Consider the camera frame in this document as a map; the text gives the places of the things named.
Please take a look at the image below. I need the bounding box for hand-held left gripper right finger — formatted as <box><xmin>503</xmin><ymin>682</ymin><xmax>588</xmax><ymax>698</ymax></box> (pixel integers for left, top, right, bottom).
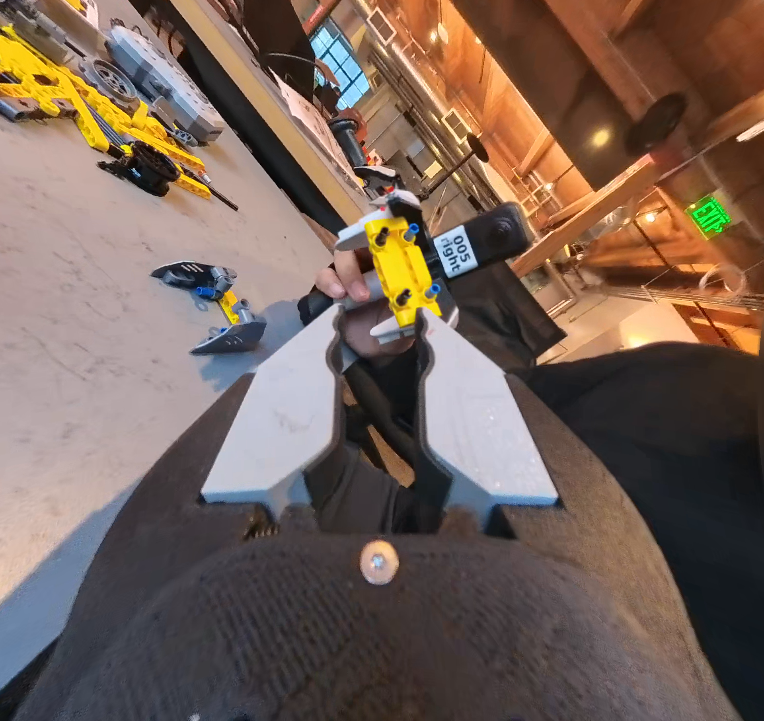
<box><xmin>415</xmin><ymin>308</ymin><xmax>561</xmax><ymax>530</ymax></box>

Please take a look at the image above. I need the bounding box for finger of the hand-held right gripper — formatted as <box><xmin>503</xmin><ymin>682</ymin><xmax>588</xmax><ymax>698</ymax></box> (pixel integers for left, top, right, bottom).
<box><xmin>368</xmin><ymin>314</ymin><xmax>420</xmax><ymax>344</ymax></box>
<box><xmin>333</xmin><ymin>189</ymin><xmax>427</xmax><ymax>254</ymax></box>

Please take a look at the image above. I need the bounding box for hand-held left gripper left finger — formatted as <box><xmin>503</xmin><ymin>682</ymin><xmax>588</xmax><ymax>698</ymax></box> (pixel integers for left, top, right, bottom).
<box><xmin>201</xmin><ymin>303</ymin><xmax>347</xmax><ymax>522</ymax></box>

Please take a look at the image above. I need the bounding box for yellow brick panel with pins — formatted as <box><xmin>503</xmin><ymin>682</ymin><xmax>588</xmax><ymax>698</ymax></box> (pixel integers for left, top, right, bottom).
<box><xmin>364</xmin><ymin>215</ymin><xmax>444</xmax><ymax>328</ymax></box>

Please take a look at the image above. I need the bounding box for grey brick bucket assembly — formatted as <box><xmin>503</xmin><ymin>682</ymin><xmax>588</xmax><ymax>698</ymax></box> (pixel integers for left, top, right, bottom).
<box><xmin>149</xmin><ymin>259</ymin><xmax>269</xmax><ymax>357</ymax></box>

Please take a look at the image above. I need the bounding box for person's right forearm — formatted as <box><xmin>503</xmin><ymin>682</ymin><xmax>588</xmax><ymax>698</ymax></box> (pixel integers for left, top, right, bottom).
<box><xmin>343</xmin><ymin>342</ymin><xmax>764</xmax><ymax>534</ymax></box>

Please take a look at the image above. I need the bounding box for grey desk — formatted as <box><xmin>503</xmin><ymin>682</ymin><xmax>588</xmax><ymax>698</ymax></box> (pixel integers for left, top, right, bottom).
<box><xmin>0</xmin><ymin>0</ymin><xmax>359</xmax><ymax>686</ymax></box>

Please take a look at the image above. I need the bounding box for person's right hand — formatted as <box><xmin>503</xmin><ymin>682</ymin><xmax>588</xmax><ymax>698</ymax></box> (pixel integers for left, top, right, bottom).
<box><xmin>313</xmin><ymin>248</ymin><xmax>419</xmax><ymax>360</ymax></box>

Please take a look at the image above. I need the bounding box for black backpack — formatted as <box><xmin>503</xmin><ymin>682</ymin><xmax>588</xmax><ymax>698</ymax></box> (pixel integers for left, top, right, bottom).
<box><xmin>446</xmin><ymin>260</ymin><xmax>568</xmax><ymax>371</ymax></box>

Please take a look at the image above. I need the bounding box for spare hand-held gripper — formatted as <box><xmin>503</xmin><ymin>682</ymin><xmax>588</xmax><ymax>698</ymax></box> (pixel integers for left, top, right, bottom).
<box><xmin>328</xmin><ymin>115</ymin><xmax>408</xmax><ymax>197</ymax></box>

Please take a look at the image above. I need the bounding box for crumpled paper sheet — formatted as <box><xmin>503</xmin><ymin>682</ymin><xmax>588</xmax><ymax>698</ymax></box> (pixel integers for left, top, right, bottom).
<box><xmin>270</xmin><ymin>69</ymin><xmax>348</xmax><ymax>162</ymax></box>

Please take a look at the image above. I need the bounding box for black axle rod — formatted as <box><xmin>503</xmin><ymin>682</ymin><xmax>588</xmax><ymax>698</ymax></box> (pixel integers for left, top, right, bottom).
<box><xmin>179</xmin><ymin>166</ymin><xmax>240</xmax><ymax>212</ymax></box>

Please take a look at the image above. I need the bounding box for long grey table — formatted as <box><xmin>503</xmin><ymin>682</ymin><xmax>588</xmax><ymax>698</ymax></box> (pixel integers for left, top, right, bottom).
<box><xmin>136</xmin><ymin>0</ymin><xmax>376</xmax><ymax>223</ymax></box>

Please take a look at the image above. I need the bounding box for black spoked wheel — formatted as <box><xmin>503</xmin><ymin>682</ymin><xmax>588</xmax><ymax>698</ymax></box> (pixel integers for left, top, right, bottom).
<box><xmin>124</xmin><ymin>140</ymin><xmax>181</xmax><ymax>198</ymax></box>

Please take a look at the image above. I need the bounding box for green lit sign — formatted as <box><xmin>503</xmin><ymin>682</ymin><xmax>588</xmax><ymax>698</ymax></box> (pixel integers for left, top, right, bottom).
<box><xmin>684</xmin><ymin>194</ymin><xmax>735</xmax><ymax>241</ymax></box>

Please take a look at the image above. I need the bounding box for grey battery box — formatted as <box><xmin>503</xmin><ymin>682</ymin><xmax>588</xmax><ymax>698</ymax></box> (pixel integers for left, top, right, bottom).
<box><xmin>105</xmin><ymin>24</ymin><xmax>227</xmax><ymax>147</ymax></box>

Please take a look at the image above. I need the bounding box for grey spoked wheel hub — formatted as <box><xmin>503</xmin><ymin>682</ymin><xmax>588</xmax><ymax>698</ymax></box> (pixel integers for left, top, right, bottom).
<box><xmin>79</xmin><ymin>57</ymin><xmax>142</xmax><ymax>105</ymax></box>

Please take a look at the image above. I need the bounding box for pile of loose brick pieces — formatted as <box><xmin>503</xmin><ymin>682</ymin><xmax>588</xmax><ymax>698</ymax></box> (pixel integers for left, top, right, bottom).
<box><xmin>0</xmin><ymin>0</ymin><xmax>214</xmax><ymax>201</ymax></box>

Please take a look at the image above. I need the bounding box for silver ventilation duct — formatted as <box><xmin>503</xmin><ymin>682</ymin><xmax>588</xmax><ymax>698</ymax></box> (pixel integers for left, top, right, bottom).
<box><xmin>352</xmin><ymin>0</ymin><xmax>508</xmax><ymax>203</ymax></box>

